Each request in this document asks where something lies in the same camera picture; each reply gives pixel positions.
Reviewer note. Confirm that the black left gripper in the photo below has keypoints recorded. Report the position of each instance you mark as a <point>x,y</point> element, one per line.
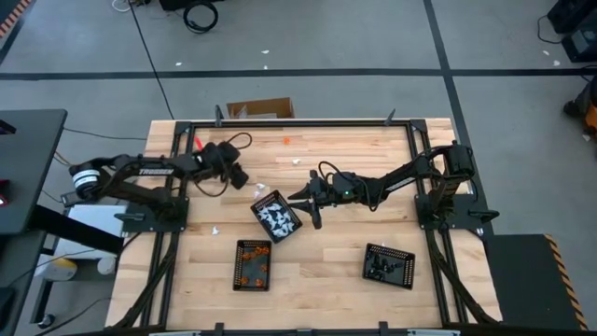
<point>217,161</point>

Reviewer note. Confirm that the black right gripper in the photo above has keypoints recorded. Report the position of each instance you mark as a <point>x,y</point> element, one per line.
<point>342,189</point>

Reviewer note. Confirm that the black slotted plastic basket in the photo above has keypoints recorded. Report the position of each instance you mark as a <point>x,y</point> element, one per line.
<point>403,280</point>
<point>254,273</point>
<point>261,198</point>

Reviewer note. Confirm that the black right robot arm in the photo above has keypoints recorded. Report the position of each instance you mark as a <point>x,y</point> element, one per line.
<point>406,175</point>

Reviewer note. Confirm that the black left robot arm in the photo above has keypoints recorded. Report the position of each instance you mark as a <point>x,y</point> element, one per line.
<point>140,170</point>

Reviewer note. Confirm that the red clip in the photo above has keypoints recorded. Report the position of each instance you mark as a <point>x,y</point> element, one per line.
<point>198,143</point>

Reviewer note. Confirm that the brown cardboard box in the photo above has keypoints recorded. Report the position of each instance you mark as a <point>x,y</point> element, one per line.
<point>270,107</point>

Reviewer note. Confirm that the white storage box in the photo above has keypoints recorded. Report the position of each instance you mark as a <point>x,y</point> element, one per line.
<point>98,214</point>

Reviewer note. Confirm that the white round object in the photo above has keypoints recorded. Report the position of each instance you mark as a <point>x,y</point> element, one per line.
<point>106,265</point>

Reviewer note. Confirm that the black power adapter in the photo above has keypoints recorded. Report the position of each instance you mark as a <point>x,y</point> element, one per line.
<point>67,200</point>

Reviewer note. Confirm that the black desk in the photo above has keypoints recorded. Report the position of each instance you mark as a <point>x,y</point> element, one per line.
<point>32,154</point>

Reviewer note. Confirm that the pale yellow round object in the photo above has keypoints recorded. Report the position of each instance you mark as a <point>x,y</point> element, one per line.
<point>58,270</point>

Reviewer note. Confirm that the black hazard-striped ramp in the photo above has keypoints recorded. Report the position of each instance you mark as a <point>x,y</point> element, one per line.
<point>14,16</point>
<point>522,280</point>

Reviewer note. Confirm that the person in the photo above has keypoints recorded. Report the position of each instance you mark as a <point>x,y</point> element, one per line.
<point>588,100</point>

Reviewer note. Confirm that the black equipment case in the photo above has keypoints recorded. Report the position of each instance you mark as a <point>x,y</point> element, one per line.
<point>578,42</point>

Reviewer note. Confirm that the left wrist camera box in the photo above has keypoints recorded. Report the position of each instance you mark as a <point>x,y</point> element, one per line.
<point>240,177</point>

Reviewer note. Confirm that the black aluminium table frame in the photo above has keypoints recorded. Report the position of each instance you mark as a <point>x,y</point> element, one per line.
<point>289,123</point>

